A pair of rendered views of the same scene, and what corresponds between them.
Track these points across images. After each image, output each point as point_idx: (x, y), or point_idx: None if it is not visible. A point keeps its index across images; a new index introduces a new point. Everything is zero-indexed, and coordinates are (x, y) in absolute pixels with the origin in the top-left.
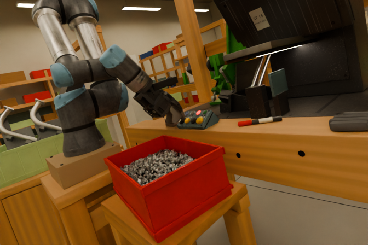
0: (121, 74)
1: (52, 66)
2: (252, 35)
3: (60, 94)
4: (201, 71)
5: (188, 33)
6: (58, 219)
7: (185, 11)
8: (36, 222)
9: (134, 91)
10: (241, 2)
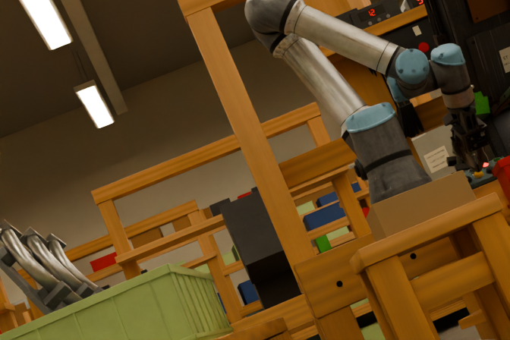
0: (464, 75)
1: (417, 49)
2: (497, 80)
3: (379, 103)
4: (297, 209)
5: (255, 135)
6: (421, 309)
7: (247, 95)
8: None
9: (465, 103)
10: (492, 39)
